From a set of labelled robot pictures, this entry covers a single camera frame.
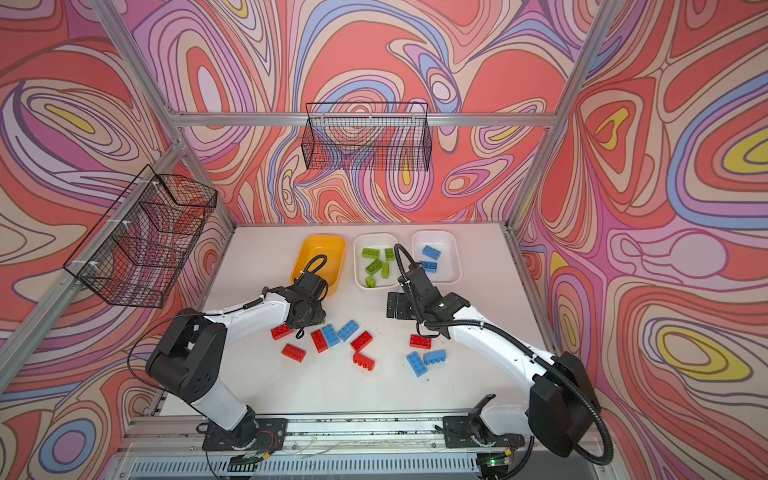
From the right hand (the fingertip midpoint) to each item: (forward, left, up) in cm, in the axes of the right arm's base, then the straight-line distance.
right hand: (404, 310), depth 83 cm
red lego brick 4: (-7, +33, -10) cm, 35 cm away
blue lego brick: (+29, -12, -10) cm, 33 cm away
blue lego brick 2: (-12, -3, -11) cm, 16 cm away
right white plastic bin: (+23, -18, -12) cm, 32 cm away
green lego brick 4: (+28, +4, -9) cm, 30 cm away
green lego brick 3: (+22, +5, -10) cm, 25 cm away
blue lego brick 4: (-2, +23, -10) cm, 25 cm away
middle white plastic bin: (+33, +7, -7) cm, 34 cm away
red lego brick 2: (-10, +12, -10) cm, 19 cm away
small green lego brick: (+16, +10, -10) cm, 21 cm away
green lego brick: (+28, +10, -8) cm, 31 cm away
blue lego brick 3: (-10, -8, -10) cm, 16 cm away
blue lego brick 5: (-1, +17, -10) cm, 20 cm away
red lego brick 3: (-4, +13, -10) cm, 17 cm away
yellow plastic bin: (+31, +25, -7) cm, 40 cm away
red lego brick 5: (-4, +26, -10) cm, 28 cm away
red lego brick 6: (-1, +38, -10) cm, 39 cm away
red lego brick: (-5, -4, -11) cm, 13 cm away
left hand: (+4, +27, -10) cm, 29 cm away
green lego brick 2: (+22, +9, -9) cm, 26 cm away
